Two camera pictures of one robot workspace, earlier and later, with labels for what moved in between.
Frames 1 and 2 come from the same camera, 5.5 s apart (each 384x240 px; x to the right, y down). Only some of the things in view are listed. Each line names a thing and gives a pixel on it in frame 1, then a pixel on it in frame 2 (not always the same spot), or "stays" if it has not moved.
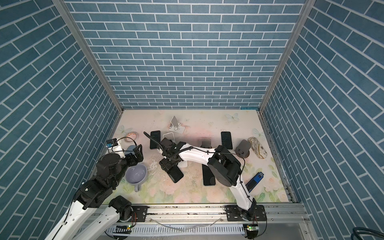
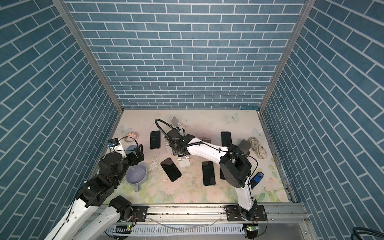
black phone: x=155 y=134 stays
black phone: x=208 y=177 stays
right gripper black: x=164 y=165 -> x=173 y=148
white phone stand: x=176 y=126 stays
